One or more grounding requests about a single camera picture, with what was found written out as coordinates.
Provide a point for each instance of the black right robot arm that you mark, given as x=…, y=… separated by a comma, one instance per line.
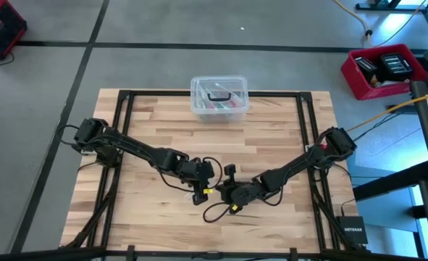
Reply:
x=300, y=163

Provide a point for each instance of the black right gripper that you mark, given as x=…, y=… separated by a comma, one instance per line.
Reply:
x=240, y=194

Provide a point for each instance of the clear plastic storage box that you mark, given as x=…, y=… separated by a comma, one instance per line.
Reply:
x=219, y=90

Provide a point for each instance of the red tool case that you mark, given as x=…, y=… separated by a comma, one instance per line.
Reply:
x=0, y=29

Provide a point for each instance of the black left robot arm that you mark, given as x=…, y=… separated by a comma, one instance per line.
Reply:
x=134, y=148

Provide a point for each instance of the black aluminium table frame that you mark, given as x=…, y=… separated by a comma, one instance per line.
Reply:
x=304, y=119

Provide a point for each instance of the black tool battery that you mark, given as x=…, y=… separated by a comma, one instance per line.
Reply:
x=365, y=67

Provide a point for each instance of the black floor stand base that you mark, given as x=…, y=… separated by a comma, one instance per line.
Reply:
x=398, y=6

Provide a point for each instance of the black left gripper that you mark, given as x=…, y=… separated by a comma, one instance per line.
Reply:
x=197, y=174

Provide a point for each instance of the black ribbed charger block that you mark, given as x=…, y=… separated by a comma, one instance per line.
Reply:
x=394, y=65

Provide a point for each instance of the red plastic crate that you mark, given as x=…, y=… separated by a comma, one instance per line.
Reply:
x=358, y=87

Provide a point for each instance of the black Netgear network switch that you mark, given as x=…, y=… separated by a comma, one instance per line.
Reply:
x=353, y=230

